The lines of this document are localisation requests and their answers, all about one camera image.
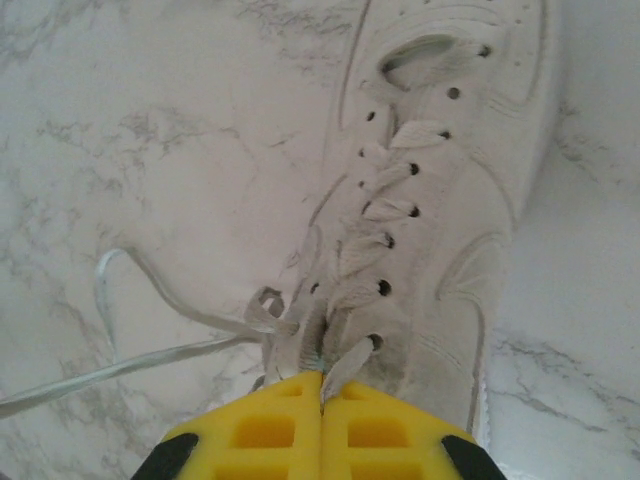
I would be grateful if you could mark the white shoelace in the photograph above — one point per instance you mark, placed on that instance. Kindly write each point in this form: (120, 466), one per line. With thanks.
(150, 357)

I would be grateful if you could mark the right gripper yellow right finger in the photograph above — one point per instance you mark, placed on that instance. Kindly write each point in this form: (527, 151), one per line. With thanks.
(400, 440)

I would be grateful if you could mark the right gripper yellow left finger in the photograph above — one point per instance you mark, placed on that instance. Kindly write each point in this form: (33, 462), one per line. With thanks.
(260, 440)

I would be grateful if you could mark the white leather sneaker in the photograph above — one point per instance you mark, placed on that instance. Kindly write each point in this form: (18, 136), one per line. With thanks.
(450, 240)

